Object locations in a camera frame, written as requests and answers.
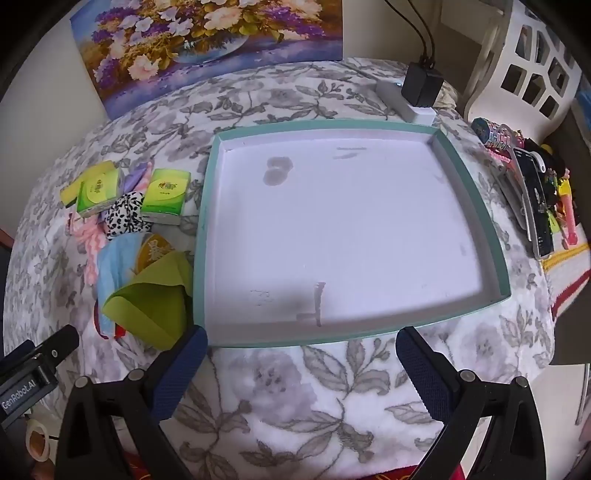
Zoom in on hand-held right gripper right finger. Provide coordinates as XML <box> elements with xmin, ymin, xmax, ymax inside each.
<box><xmin>396</xmin><ymin>326</ymin><xmax>548</xmax><ymax>480</ymax></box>

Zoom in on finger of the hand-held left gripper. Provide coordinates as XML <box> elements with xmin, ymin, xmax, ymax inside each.
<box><xmin>28</xmin><ymin>324</ymin><xmax>81</xmax><ymax>370</ymax></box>

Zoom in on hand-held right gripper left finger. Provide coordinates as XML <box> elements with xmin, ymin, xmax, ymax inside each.
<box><xmin>55</xmin><ymin>324</ymin><xmax>209</xmax><ymax>480</ymax></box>

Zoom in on lime green cloth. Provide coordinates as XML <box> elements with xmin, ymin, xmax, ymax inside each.
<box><xmin>102</xmin><ymin>251</ymin><xmax>195</xmax><ymax>350</ymax></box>

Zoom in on blue face mask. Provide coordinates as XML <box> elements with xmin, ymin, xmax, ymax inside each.
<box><xmin>95</xmin><ymin>235</ymin><xmax>148</xmax><ymax>340</ymax></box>

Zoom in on pink chevron fluffy cloth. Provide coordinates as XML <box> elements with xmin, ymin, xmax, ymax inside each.
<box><xmin>69</xmin><ymin>212</ymin><xmax>109</xmax><ymax>287</ymax></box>

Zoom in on leopard print scrunchie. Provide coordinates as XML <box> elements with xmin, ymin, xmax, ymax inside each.
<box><xmin>102</xmin><ymin>191</ymin><xmax>153</xmax><ymax>240</ymax></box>

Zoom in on yellow sponge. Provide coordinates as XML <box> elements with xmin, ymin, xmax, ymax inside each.
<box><xmin>60</xmin><ymin>161</ymin><xmax>116</xmax><ymax>207</ymax></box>

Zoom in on green tissue pack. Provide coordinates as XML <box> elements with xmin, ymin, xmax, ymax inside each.
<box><xmin>76</xmin><ymin>168</ymin><xmax>123</xmax><ymax>217</ymax></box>
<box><xmin>140</xmin><ymin>168</ymin><xmax>192</xmax><ymax>226</ymax></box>

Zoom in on teal shallow box tray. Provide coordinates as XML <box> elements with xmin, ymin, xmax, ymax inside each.
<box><xmin>193</xmin><ymin>119</ymin><xmax>511</xmax><ymax>348</ymax></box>

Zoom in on purple baby wipes pack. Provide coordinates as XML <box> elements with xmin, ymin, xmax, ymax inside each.
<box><xmin>121</xmin><ymin>161</ymin><xmax>153</xmax><ymax>192</ymax></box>

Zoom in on tape roll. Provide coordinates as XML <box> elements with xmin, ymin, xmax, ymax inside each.
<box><xmin>25</xmin><ymin>418</ymin><xmax>51</xmax><ymax>462</ymax></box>

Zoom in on floral grey white blanket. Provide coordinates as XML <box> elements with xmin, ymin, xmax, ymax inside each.
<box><xmin>2</xmin><ymin>56</ymin><xmax>557</xmax><ymax>480</ymax></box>

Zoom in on orange packet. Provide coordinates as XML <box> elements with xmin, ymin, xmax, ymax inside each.
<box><xmin>136</xmin><ymin>233</ymin><xmax>174</xmax><ymax>274</ymax></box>

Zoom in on yellow red crochet mat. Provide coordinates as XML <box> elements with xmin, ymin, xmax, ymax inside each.
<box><xmin>540</xmin><ymin>244</ymin><xmax>591</xmax><ymax>319</ymax></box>

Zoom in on pink toy pen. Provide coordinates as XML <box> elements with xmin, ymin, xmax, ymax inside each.
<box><xmin>554</xmin><ymin>171</ymin><xmax>580</xmax><ymax>250</ymax></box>

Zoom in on white power strip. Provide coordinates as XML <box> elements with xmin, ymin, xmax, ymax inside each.
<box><xmin>376</xmin><ymin>80</ymin><xmax>435</xmax><ymax>126</ymax></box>

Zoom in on black power adapter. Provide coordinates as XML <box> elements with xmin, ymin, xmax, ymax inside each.
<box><xmin>401</xmin><ymin>62</ymin><xmax>445</xmax><ymax>108</ymax></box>

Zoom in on floral painting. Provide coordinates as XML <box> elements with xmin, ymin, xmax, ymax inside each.
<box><xmin>69</xmin><ymin>0</ymin><xmax>345</xmax><ymax>121</ymax></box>

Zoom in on white lattice chair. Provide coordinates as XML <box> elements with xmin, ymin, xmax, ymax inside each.
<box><xmin>464</xmin><ymin>0</ymin><xmax>583</xmax><ymax>134</ymax></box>

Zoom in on colourful bead bracelets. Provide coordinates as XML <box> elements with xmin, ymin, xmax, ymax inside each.
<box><xmin>471</xmin><ymin>117</ymin><xmax>522</xmax><ymax>151</ymax></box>

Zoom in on black cable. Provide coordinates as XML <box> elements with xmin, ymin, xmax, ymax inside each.
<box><xmin>384</xmin><ymin>0</ymin><xmax>428</xmax><ymax>65</ymax></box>
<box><xmin>418</xmin><ymin>0</ymin><xmax>437</xmax><ymax>65</ymax></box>

